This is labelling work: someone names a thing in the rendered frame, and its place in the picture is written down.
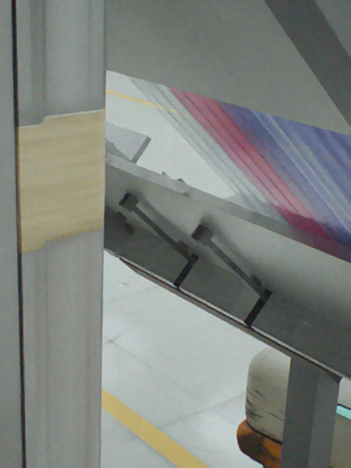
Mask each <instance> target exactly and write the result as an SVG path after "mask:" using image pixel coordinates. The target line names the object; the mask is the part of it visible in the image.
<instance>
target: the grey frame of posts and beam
mask: <svg viewBox="0 0 351 468"><path fill-rule="evenodd" d="M13 23H14V63H15V103H16V181H17V222H18V260H19V301H20V340H21V380H22V420H23V460H24V468H101V394H102V328H103V261H104V195H105V128H106V62H107V0H13Z"/></svg>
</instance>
